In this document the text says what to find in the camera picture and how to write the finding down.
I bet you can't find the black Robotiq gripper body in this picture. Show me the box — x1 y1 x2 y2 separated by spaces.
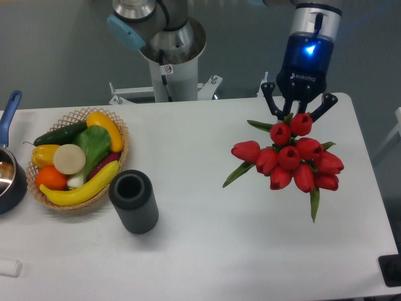
276 34 333 117

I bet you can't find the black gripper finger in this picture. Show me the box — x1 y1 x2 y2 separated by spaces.
261 82 284 120
310 93 338 122

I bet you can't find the red tulip bouquet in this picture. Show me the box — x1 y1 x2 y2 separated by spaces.
222 113 344 221

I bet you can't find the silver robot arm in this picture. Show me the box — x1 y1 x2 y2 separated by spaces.
107 1 343 120

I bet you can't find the dark grey ribbed vase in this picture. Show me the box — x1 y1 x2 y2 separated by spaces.
108 170 159 235

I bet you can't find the purple eggplant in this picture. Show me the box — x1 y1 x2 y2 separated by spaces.
88 152 120 180

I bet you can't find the yellow squash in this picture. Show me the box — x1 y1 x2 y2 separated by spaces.
86 112 123 152

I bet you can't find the black box at edge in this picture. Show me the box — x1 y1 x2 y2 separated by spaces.
378 254 400 287

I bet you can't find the green bok choy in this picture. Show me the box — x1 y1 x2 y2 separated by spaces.
67 125 111 189

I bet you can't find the yellow banana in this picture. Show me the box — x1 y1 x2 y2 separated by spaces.
39 161 120 207

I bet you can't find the green cucumber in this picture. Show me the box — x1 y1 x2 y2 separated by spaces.
24 122 87 147

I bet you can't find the beige round radish slice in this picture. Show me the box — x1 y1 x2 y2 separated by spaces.
53 144 86 175

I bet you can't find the yellow bell pepper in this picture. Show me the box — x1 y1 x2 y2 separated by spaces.
31 144 60 169

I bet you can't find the orange fruit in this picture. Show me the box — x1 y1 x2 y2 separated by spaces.
35 166 67 191

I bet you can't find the white cylinder object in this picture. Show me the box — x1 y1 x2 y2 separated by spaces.
0 258 22 278

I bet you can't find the white frame at right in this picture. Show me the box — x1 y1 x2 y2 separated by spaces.
372 107 400 162

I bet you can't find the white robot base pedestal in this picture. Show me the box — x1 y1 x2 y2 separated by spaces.
109 58 223 105

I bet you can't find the blue handled saucepan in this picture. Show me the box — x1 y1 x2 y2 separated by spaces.
1 90 27 214

